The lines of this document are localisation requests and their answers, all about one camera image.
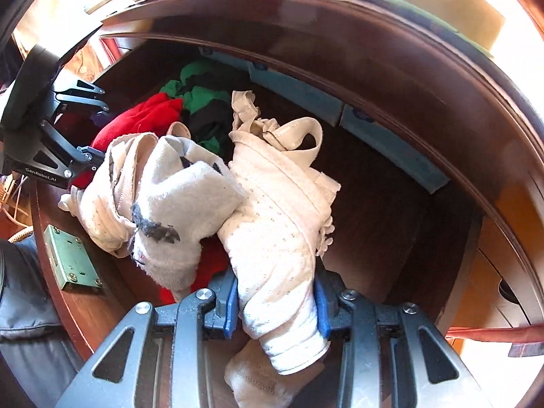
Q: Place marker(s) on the wicker basket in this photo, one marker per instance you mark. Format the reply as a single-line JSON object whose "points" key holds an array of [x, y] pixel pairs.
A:
{"points": [[12, 208]]}

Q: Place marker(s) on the red underwear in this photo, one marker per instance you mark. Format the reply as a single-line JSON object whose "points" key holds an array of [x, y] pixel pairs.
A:
{"points": [[144, 114]]}

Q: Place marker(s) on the light blue flat box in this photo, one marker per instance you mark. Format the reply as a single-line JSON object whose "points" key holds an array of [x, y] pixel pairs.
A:
{"points": [[225, 58], [297, 93], [395, 148]]}

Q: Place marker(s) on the green and black underwear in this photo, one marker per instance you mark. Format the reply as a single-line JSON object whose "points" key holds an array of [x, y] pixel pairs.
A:
{"points": [[199, 97]]}

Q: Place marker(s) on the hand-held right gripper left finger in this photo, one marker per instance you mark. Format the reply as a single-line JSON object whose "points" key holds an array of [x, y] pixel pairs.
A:
{"points": [[229, 306]]}

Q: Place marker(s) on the white green cloud tablecloth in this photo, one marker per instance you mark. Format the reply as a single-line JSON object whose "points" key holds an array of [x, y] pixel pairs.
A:
{"points": [[467, 21]]}

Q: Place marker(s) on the dark wooden drawer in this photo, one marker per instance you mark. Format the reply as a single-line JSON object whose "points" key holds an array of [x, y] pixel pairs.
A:
{"points": [[374, 221]]}

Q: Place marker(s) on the person's grey clothing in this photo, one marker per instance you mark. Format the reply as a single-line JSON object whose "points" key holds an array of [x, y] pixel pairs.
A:
{"points": [[25, 306]]}

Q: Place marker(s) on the green metal lock plate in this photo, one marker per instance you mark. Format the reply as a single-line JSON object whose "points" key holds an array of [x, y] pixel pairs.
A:
{"points": [[70, 259]]}

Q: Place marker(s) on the beige stitched underwear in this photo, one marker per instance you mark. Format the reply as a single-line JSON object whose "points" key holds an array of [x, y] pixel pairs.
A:
{"points": [[272, 384]]}

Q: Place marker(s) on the white underwear dark print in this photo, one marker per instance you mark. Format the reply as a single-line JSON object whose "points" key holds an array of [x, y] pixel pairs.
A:
{"points": [[182, 204]]}

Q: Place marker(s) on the small orange wooden drawer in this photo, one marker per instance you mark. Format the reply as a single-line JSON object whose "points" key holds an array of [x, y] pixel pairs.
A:
{"points": [[488, 259]]}

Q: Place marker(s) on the black drawer knob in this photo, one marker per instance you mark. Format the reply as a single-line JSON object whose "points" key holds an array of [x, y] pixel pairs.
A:
{"points": [[508, 291]]}

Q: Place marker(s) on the cream eyelet underwear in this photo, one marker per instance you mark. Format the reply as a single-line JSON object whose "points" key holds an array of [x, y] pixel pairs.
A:
{"points": [[272, 242], [102, 204]]}

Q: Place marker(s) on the red cloth strip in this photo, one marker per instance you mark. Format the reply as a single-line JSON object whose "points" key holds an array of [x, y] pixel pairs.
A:
{"points": [[488, 333]]}

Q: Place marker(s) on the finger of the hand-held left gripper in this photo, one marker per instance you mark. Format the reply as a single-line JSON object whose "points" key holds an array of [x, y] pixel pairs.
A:
{"points": [[80, 89], [89, 156]]}

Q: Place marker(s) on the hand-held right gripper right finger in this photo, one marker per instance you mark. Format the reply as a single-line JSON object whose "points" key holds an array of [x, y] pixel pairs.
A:
{"points": [[323, 314]]}

